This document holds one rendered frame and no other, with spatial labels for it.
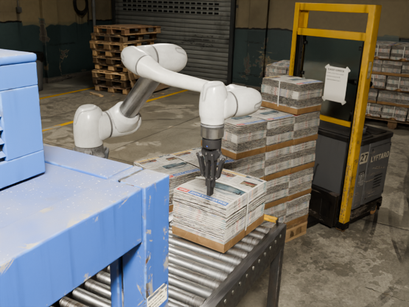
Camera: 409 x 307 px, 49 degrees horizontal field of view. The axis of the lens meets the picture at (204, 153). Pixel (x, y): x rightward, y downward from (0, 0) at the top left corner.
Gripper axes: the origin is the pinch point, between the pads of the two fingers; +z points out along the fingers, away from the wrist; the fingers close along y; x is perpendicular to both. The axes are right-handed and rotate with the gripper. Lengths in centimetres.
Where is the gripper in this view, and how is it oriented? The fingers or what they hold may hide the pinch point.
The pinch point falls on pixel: (210, 186)
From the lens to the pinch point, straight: 178.2
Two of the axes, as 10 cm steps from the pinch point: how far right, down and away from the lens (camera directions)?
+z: -0.3, 9.5, 3.1
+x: -4.9, 2.6, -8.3
